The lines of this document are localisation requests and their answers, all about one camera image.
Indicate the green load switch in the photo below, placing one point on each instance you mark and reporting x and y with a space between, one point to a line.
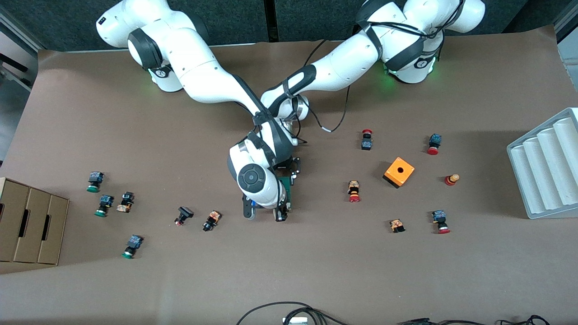
290 194

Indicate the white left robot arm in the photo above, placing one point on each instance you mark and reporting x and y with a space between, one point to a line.
352 58

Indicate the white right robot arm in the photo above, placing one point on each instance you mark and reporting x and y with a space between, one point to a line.
198 76

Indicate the red mushroom button orange base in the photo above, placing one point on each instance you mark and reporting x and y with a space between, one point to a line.
354 192

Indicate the red push button black base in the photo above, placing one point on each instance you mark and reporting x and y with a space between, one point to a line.
366 143

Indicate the small white device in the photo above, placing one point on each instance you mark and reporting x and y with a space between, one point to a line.
295 321

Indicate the small orange contact block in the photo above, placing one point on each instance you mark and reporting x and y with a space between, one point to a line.
397 225

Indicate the red mushroom button blue base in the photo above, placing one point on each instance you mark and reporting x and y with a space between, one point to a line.
439 218
435 140

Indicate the green mushroom push button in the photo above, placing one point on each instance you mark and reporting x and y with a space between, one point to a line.
106 201
134 242
95 178

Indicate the red yellow button cap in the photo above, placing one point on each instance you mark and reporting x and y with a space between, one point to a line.
450 180

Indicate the brown paper table cover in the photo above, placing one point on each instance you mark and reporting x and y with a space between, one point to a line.
135 135

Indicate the grey plastic slotted tray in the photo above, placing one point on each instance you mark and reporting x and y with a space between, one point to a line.
542 171

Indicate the brown cardboard compartment box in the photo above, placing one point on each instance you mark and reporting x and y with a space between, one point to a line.
34 212

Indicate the grey white side cabinet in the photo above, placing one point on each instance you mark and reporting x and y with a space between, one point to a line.
570 45

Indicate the grey metal side rack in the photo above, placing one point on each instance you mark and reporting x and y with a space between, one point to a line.
11 45

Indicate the black selector switch orange base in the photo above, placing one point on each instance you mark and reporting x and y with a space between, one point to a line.
212 220

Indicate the black switch red white base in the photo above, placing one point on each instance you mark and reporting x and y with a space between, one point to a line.
185 212

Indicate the orange button enclosure box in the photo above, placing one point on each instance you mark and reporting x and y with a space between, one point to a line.
393 174

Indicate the black beige switch block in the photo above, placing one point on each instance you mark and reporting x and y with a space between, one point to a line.
126 201

